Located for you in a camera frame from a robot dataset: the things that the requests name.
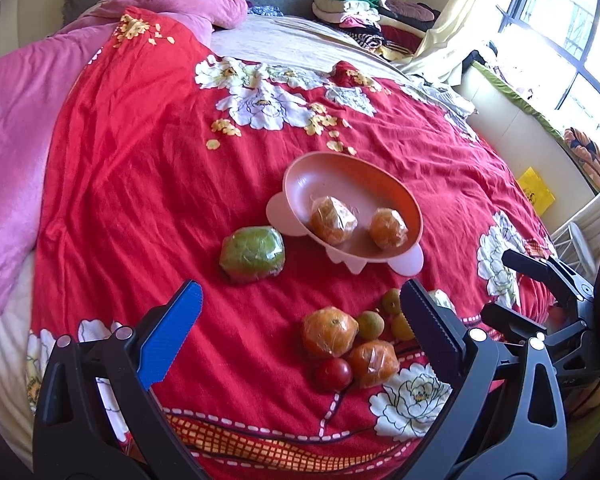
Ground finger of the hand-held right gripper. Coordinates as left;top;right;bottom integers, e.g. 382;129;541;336
480;302;593;356
502;249;596;316

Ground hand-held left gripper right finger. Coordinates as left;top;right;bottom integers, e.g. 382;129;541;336
400;279;568;480

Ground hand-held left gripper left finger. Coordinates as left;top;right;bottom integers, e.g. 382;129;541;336
32;280;211;480

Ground small green fruit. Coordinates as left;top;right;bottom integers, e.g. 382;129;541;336
427;290;456;313

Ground small brown longan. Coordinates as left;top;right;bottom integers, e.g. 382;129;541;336
391;312;417;342
356;311;385;341
381;288;403;317

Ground orange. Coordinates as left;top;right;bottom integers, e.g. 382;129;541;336
369;207;409;250
310;196;358;246
301;307;360;359
349;340;400;390

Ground green mango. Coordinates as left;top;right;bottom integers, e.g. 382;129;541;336
219;226;286;283

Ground red tomato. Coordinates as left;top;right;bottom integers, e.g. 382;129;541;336
316;357;353;392

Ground pink bowl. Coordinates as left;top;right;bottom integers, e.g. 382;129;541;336
266;154;426;276

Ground yellow bag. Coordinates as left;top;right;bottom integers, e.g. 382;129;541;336
516;166;556;215

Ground orange patterned cushion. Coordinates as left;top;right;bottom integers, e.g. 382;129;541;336
562;127;600;191

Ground red floral blanket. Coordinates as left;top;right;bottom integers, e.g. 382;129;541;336
27;7;561;480

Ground green sill edge trim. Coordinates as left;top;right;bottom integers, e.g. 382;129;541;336
472;60;600;196

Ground white quilted mattress pad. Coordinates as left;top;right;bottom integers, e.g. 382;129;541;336
0;250;46;471

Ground white striped cloth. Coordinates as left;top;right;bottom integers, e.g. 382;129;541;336
405;75;476;117

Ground dark framed window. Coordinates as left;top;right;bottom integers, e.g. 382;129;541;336
495;0;600;161

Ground dark clothing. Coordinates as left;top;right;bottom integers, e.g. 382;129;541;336
462;42;501;86

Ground cream curtain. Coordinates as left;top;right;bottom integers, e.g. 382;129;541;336
395;0;541;86

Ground beige bed sheet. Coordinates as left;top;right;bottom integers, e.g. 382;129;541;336
210;14;411;81

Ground pile of folded clothes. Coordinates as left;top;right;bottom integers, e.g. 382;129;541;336
312;0;441;61

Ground white wire rack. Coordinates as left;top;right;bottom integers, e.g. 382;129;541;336
550;205;600;281

